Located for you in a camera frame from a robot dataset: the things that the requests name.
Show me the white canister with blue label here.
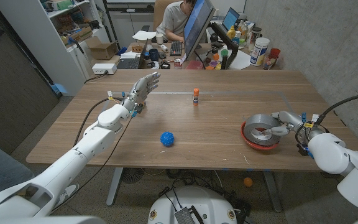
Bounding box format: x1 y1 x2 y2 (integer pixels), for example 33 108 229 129
249 37 270 67

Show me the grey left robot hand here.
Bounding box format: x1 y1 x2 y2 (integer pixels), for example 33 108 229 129
123 71 161 114

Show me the black keyboard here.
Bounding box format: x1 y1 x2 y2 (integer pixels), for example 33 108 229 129
169 40 183 57

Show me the red bowl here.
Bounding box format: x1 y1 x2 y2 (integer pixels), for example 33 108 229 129
240 120 279 151

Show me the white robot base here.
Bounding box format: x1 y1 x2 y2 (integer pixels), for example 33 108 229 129
147 185 238 224

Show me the open cardboard box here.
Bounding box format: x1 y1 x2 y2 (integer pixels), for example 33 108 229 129
85 36 119 60

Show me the grey duct tape roll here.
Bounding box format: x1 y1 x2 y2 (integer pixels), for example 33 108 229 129
244 113 282 147

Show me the grey power brick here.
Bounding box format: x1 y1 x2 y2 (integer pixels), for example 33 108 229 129
174 207 197 224

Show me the black laptop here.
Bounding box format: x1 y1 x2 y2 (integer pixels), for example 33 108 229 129
116 39 149 70

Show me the printed cardboard box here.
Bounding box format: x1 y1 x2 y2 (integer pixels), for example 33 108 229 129
61 26 93 46

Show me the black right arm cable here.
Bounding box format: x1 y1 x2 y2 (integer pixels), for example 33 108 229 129
317 91 358 125

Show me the large tilted monitor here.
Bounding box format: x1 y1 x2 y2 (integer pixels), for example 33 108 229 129
183 0 216 62

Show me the blue spiky ball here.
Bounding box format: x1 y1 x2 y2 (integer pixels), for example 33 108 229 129
160 131 175 147

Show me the small laptop with blue screen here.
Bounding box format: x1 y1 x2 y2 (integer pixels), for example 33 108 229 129
221 7 241 32

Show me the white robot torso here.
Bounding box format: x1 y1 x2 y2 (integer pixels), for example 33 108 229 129
0 215 107 224

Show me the grey table leg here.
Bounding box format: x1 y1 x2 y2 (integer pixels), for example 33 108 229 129
106 167 124 207
262 170 283 213

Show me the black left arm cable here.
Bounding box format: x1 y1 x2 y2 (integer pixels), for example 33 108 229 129
73 98 126 147

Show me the white power box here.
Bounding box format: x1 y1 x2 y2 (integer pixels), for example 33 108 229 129
91 63 117 75

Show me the seated person in grey shirt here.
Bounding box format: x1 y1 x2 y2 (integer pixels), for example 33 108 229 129
155 0 197 43

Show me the white shelf unit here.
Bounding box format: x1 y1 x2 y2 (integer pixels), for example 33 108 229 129
0 0 111 96

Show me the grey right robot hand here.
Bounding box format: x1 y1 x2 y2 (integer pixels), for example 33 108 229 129
262 110 326 147

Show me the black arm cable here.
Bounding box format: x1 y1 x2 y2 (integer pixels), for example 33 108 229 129
73 98 126 147
317 91 358 125

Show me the black floor fan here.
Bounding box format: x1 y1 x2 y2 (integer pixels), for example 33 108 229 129
121 167 145 184

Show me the brown office chair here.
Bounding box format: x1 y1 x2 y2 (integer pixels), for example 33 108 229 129
153 0 180 32

